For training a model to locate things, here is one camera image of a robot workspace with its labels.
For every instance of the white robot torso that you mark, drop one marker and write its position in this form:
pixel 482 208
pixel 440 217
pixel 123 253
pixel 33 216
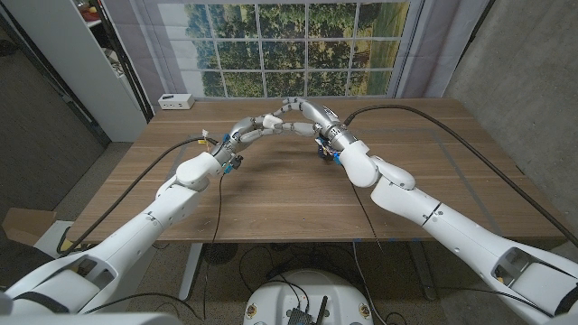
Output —
pixel 271 298

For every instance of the white power strip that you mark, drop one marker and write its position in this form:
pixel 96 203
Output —
pixel 176 102

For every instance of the white AirPods case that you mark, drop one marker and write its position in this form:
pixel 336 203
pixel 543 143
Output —
pixel 272 121

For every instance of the black device on torso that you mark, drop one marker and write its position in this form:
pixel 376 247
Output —
pixel 300 317

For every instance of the white cabinet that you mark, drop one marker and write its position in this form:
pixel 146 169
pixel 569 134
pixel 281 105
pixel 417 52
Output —
pixel 77 58

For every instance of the printed window backdrop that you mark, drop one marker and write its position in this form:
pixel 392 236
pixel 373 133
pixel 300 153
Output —
pixel 284 49

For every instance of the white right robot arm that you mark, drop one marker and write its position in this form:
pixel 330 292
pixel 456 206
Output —
pixel 451 225

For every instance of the black backdrop stand pole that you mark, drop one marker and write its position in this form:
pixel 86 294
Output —
pixel 131 77

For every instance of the brown cardboard box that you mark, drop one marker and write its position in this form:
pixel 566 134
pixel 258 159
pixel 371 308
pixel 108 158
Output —
pixel 27 223

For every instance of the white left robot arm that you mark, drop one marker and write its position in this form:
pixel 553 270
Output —
pixel 135 234

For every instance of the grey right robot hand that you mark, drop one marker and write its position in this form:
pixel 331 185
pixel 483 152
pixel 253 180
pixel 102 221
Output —
pixel 320 115

